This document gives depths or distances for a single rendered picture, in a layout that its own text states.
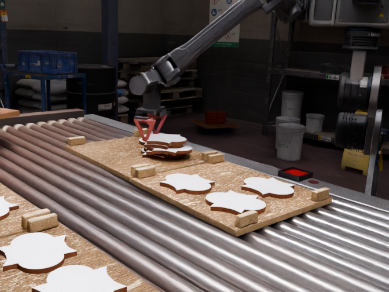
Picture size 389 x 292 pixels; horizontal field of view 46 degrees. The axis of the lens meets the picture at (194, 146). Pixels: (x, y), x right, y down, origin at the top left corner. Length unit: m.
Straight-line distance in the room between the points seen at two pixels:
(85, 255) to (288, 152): 4.31
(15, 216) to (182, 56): 0.67
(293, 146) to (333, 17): 3.30
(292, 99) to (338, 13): 4.24
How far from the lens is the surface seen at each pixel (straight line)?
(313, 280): 0.87
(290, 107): 6.08
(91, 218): 1.08
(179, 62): 1.40
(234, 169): 1.38
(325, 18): 1.87
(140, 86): 1.38
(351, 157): 4.92
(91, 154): 1.50
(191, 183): 1.20
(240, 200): 1.11
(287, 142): 5.04
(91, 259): 0.85
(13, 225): 1.02
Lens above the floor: 1.34
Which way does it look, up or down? 14 degrees down
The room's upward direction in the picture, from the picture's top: 2 degrees clockwise
